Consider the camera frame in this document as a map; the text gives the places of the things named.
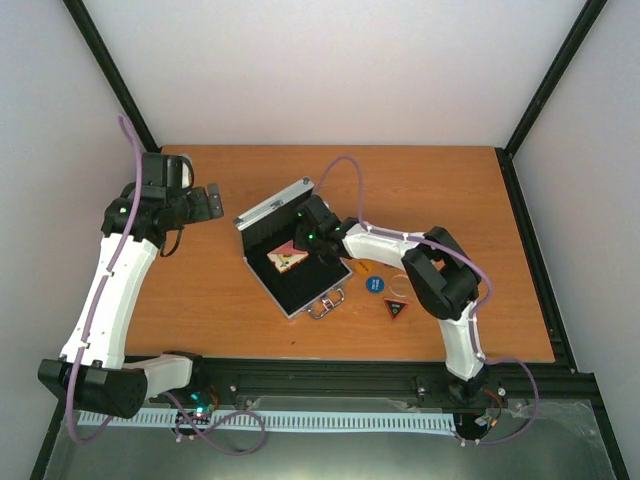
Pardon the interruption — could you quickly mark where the playing card deck box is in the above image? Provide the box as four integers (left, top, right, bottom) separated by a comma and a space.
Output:
267, 240, 308, 274

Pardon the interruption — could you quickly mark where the black red triangular button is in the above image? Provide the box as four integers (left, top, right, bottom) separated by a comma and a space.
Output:
384, 298, 409, 321

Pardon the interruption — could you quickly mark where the clear round plastic disc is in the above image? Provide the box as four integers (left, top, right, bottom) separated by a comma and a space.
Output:
389, 274, 410, 297

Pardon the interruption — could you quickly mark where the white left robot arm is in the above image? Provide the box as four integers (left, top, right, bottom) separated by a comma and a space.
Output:
38, 184, 223, 419

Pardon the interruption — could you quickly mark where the orange round dealer button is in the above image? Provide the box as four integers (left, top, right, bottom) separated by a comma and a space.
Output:
353, 259, 374, 276

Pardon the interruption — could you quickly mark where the green lit circuit board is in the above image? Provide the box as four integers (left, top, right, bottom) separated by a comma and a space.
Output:
187, 386, 220, 427

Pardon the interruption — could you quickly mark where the right black side rail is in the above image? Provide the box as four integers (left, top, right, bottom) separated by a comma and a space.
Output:
495, 148, 577, 373

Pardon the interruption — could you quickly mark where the metal front plate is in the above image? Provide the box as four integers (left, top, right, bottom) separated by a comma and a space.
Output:
34, 398, 627, 479

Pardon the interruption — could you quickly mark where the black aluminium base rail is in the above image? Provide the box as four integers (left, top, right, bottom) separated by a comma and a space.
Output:
169, 357, 603, 412

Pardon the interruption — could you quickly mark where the black frame post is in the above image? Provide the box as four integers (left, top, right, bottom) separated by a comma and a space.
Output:
504, 0, 608, 161
62, 0, 161, 152

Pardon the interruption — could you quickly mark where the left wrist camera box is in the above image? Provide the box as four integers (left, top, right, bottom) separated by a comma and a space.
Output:
142, 152, 195, 190

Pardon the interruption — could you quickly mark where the blue round blind button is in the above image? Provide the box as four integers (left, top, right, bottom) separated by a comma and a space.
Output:
365, 275, 386, 294

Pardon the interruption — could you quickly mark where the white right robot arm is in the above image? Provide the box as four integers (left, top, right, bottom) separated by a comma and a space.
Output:
294, 195, 486, 402

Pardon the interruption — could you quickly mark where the aluminium poker case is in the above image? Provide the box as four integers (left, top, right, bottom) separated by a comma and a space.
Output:
234, 177, 352, 320

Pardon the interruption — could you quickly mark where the right black frame post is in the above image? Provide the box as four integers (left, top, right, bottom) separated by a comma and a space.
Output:
504, 0, 608, 161

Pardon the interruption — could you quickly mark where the left black frame post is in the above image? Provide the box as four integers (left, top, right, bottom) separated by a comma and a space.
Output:
62, 0, 161, 152

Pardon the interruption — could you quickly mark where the white slotted cable duct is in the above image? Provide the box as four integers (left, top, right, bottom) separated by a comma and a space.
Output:
77, 408, 456, 436

